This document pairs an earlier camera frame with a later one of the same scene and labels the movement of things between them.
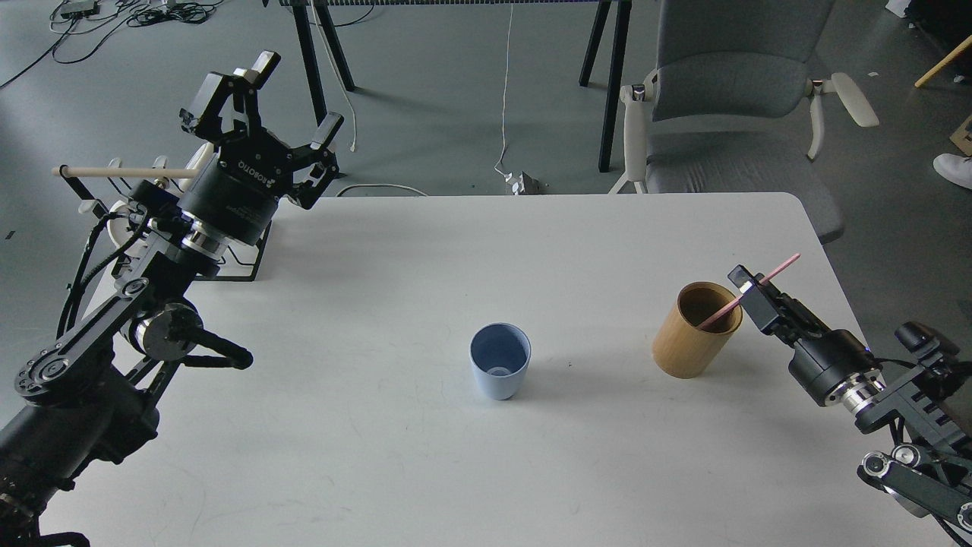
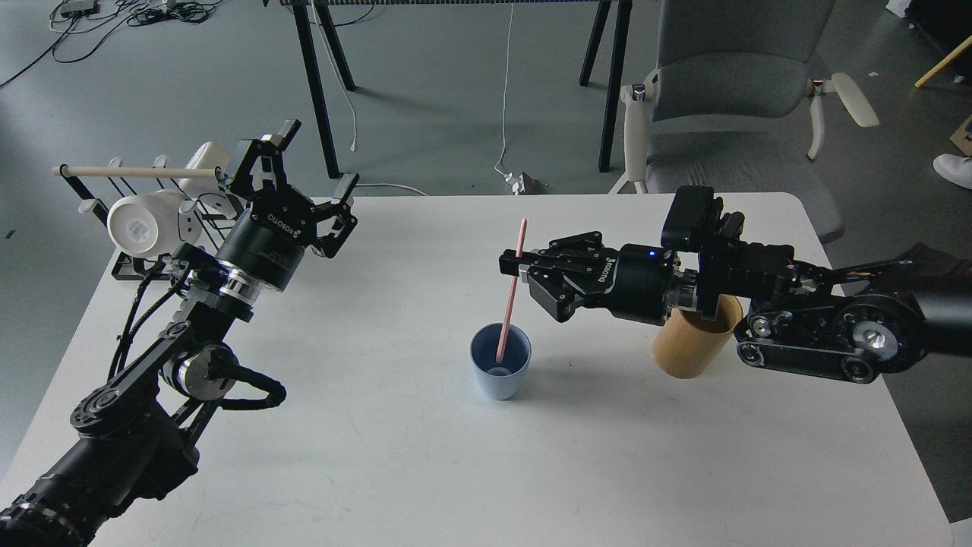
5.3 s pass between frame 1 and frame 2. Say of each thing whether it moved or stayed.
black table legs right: stayed
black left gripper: moved
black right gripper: moved
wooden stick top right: stayed
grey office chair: stayed
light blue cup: stayed
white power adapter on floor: stayed
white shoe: stayed
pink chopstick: moved
